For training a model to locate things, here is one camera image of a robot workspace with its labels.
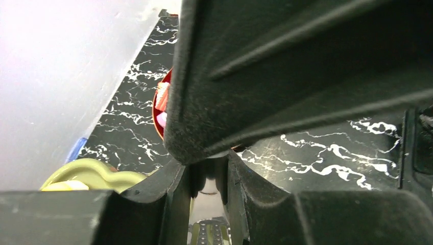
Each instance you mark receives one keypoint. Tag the white handled metal tongs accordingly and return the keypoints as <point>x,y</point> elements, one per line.
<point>208,220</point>

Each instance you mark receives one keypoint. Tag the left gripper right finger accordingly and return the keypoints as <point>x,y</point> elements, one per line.
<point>261,213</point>

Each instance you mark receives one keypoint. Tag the green three-tier dessert stand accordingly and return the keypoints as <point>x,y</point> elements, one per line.
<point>96,175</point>

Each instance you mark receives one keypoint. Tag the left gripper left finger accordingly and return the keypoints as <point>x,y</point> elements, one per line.
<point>155,211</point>

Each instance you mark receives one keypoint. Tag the red layered cake slice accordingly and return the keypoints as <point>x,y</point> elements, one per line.
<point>162,96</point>

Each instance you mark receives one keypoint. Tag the yellow frosted donut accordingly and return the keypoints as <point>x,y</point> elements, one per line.
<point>69,185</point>

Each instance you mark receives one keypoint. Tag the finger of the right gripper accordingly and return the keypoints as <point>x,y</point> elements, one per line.
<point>248,70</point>

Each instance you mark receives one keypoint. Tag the pink swirl roll cake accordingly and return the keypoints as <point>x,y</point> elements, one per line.
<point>161,119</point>

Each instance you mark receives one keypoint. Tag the dark red round tray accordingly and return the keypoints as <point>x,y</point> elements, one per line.
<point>155,112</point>

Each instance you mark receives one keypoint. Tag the red blue pen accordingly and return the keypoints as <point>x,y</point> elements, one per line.
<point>75,151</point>

